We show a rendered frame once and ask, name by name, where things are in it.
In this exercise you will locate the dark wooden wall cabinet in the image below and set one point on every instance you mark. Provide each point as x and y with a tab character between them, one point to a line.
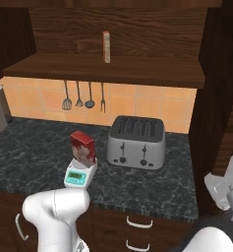
121	70

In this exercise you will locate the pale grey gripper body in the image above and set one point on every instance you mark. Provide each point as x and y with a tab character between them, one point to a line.
221	183

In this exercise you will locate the dark wooden drawer front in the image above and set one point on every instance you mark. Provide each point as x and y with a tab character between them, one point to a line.
108	221
111	244

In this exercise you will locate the white digital scale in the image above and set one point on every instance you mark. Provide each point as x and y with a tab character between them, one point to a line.
76	177

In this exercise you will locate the dark wooden base cabinet door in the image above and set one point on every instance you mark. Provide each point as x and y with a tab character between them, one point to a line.
3	226

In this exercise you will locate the hanging whisk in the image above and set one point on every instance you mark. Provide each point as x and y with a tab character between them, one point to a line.
79	103

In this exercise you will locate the red cereal box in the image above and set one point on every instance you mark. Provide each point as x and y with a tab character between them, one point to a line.
83	147

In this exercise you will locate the brown wooden cabinet door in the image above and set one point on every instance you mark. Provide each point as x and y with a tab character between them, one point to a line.
231	124

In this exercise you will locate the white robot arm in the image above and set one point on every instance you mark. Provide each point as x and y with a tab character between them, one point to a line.
55	210

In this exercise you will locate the hanging slotted spatula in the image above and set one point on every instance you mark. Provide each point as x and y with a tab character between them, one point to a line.
67	104

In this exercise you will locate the orange box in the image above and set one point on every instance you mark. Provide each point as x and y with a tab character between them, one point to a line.
106	47

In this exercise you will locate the silver four-slot toaster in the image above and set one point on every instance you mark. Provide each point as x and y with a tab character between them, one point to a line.
136	147

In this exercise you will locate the hanging ladle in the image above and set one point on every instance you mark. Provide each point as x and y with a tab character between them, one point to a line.
89	104

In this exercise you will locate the tall dark wooden cabinet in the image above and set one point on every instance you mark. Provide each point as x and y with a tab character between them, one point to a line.
216	49

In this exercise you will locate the hanging meat fork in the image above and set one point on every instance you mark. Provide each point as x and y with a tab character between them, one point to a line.
103	103

